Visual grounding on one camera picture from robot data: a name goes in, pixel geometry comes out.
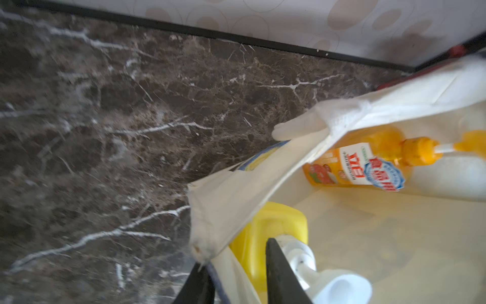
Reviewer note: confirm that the red and silver toaster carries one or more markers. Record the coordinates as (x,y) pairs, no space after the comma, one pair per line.
(452,55)

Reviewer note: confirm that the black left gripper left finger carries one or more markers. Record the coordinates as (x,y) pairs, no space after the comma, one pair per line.
(198,288)

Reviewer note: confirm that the yellow pump dish soap bottle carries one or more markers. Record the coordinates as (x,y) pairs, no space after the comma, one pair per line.
(290,228)

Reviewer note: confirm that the cream starry night tote bag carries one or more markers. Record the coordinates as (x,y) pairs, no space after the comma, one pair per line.
(423,244)

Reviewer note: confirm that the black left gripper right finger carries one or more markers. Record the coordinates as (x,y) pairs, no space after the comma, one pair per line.
(282,284)

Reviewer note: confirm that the orange pump dish soap bottle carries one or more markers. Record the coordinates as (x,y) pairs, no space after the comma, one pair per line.
(382,157)

